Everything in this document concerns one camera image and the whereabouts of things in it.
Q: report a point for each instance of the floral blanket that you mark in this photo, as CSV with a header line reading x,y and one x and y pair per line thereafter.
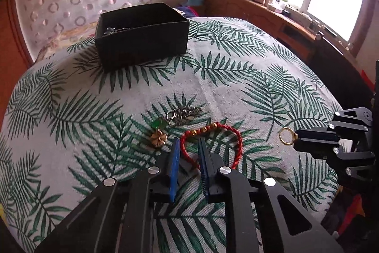
x,y
59,42

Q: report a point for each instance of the black cardboard box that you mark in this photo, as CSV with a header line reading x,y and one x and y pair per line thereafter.
x,y
142,45

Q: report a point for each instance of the green gem pendant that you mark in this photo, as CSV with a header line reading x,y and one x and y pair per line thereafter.
x,y
158,124

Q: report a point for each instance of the blue red-edged blanket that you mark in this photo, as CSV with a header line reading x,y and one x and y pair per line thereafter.
x,y
192,10

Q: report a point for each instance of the gold clover pendant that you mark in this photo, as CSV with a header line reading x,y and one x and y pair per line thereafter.
x,y
158,138

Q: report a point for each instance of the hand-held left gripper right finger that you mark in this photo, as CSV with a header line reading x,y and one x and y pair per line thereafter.
x,y
205,173

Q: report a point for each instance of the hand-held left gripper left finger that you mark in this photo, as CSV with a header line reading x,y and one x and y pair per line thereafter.
x,y
175,170

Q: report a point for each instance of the brown wooden wardrobe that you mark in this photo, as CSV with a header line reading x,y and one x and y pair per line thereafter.
x,y
9,48

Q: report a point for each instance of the long wooden cabinet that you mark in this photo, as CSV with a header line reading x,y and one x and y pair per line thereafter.
x,y
254,13

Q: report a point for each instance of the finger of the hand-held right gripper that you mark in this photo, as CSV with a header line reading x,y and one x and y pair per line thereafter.
x,y
349,121
319,144

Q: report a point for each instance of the white tissue box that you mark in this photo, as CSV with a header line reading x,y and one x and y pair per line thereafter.
x,y
275,7

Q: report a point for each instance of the blue bag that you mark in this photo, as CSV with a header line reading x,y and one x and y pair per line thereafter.
x,y
197,0

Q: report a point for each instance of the dark chair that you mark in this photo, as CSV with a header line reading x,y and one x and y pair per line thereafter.
x,y
334,63

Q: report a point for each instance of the yellow plush toy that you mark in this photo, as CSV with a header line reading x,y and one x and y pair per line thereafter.
x,y
1,210

